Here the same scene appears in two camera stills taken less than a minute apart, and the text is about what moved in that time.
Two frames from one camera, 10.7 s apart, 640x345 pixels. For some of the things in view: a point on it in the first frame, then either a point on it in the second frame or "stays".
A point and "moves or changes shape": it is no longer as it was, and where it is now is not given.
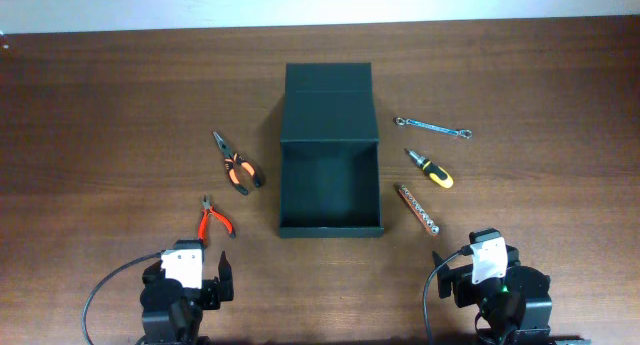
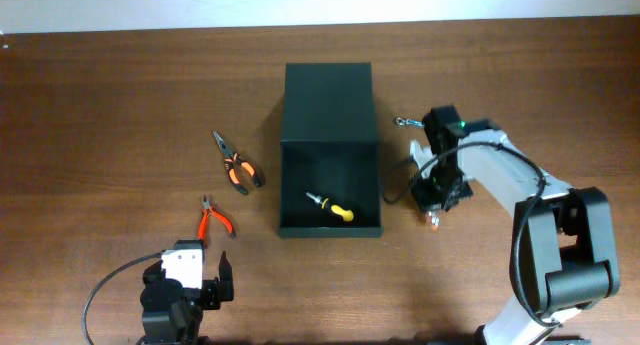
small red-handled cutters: x=207 y=210 stays
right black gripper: x=462 y=280 → x=427 y=201
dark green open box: x=329 y=162 stays
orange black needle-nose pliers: x=232 y=160 stays
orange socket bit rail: x=417 y=210 → x=434 y=221
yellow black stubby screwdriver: x=437 y=174 moves or changes shape
